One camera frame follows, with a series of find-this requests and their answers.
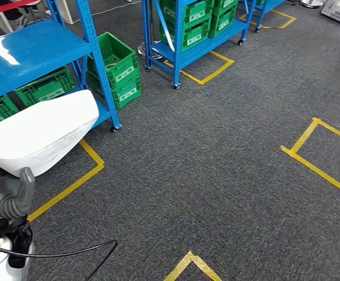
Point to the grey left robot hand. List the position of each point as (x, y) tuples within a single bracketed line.
[(5, 197)]

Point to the white car mirror cover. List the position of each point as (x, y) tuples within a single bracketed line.
[(41, 132)]

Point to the blue metal shelf rack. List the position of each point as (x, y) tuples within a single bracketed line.
[(271, 4), (26, 54), (178, 58)]

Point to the yellow floor tape square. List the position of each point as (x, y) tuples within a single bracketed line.
[(70, 186)]

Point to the green plastic crate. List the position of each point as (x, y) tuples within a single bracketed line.
[(128, 95), (260, 2), (47, 87), (114, 58), (194, 38), (196, 15), (228, 3), (0, 110), (224, 24)]

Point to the white desk panel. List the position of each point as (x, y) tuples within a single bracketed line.
[(2, 17), (66, 11)]

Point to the red barrier belt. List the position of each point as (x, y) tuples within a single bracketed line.
[(0, 8)]

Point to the chrome round stanchion base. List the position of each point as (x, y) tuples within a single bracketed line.
[(312, 3)]

